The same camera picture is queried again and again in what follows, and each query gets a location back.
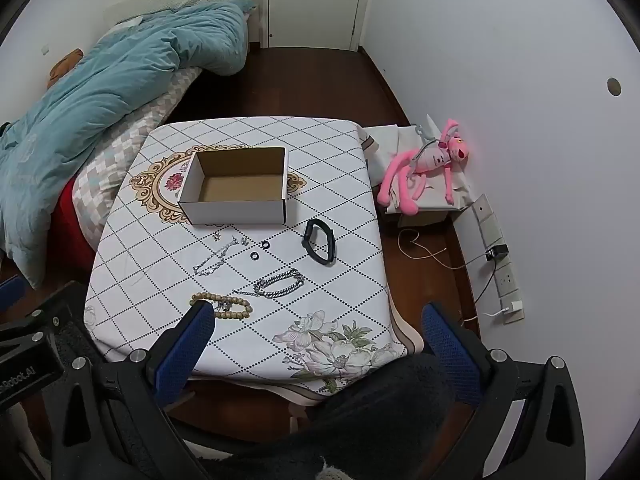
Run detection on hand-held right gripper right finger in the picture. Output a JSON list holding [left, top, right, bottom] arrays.
[[421, 301, 587, 480]]

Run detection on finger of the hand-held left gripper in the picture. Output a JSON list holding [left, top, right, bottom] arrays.
[[0, 275, 27, 313], [0, 281, 87, 361]]

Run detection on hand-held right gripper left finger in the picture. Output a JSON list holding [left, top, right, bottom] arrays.
[[50, 301, 217, 480]]

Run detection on wooden bead bracelet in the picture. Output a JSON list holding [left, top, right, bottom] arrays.
[[189, 292, 253, 321]]

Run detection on thin silver necklace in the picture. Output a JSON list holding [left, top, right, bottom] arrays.
[[192, 236, 241, 277]]

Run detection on silver chain bracelet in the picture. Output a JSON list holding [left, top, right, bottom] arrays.
[[232, 269, 306, 301]]

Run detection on black wristband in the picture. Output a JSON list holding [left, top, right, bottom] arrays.
[[302, 218, 335, 266]]

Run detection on cardboard box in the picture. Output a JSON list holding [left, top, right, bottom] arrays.
[[177, 146, 289, 226]]

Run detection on red cloth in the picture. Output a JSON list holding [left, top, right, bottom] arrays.
[[50, 177, 98, 271]]

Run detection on person's black trousers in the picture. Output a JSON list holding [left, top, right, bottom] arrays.
[[200, 352, 481, 480]]

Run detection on checked bed sheet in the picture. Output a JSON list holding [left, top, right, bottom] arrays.
[[72, 65, 201, 251]]

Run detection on pink plush toy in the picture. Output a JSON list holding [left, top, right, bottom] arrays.
[[377, 119, 472, 217]]

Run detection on teal duvet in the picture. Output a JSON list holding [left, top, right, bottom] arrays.
[[0, 1, 249, 288]]

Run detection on diamond-pattern floral tablecloth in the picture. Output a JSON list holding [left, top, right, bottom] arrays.
[[84, 116, 426, 406]]

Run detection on grey clothes hanger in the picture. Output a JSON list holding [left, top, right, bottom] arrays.
[[411, 123, 443, 171]]

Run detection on brown plush toy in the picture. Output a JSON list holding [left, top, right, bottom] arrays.
[[47, 49, 83, 88]]

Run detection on white door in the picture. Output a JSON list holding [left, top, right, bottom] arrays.
[[267, 0, 368, 51]]

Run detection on black cable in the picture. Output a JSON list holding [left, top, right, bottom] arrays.
[[460, 255, 493, 306]]

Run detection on cream cable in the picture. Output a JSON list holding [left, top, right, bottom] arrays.
[[397, 229, 468, 271]]

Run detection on white wall socket strip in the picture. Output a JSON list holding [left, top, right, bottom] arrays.
[[472, 194, 526, 323]]

